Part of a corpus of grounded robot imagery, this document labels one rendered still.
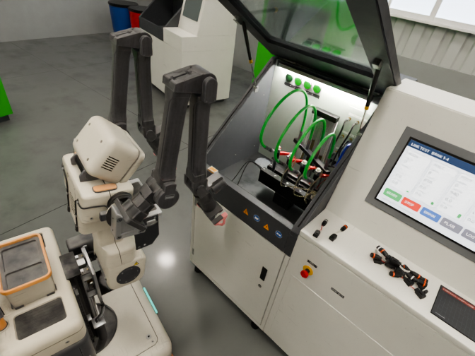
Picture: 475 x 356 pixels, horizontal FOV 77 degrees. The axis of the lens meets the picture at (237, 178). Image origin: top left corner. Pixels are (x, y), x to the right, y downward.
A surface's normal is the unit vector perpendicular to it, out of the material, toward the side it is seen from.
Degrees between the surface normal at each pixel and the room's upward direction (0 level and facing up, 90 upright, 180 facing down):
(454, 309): 0
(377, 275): 0
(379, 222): 76
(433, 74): 90
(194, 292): 0
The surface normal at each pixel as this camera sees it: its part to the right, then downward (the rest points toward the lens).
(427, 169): -0.63, 0.18
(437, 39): -0.62, 0.41
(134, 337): 0.13, -0.79
